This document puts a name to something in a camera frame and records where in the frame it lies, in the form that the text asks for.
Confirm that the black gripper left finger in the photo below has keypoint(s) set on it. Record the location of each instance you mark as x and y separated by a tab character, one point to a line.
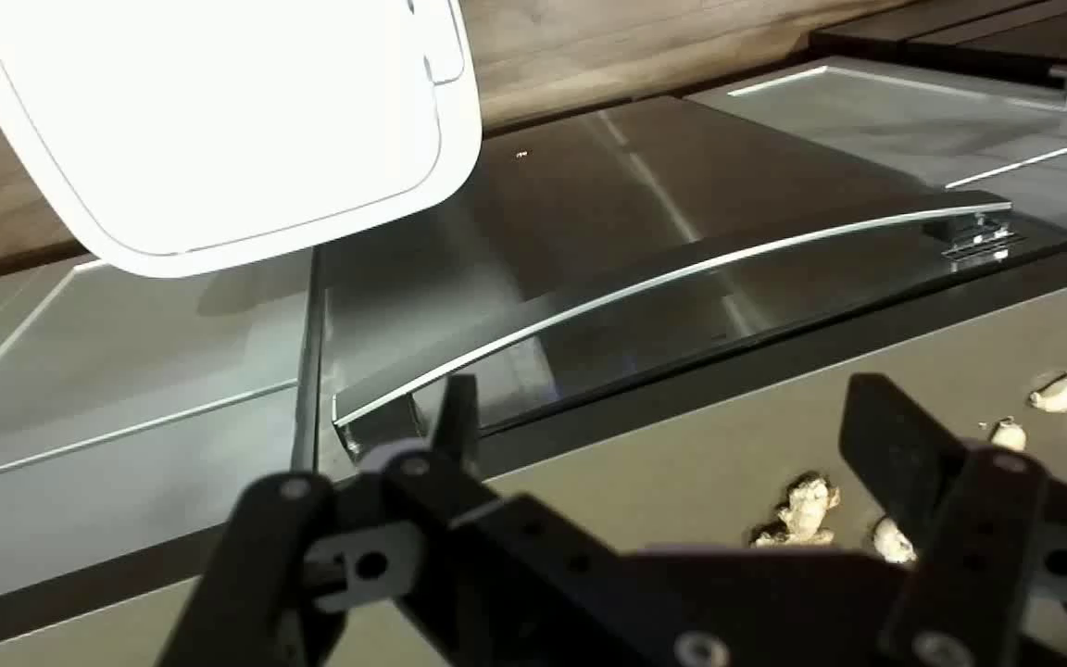
484	579

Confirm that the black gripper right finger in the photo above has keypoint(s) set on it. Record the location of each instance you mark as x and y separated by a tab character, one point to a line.
985	527

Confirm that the white plastic bin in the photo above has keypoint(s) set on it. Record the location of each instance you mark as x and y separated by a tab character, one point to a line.
196	135

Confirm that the stainless steel cabinet door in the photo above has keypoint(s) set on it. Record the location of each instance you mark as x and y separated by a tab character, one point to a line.
579	199
952	132
132	409

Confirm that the left stainless steel cabinet door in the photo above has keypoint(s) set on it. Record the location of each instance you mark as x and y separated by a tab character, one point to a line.
132	409

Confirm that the right stainless steel cabinet door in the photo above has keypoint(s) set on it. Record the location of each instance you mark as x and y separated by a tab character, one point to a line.
952	132

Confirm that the curved chrome door handle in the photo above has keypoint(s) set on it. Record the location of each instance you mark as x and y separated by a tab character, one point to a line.
564	305

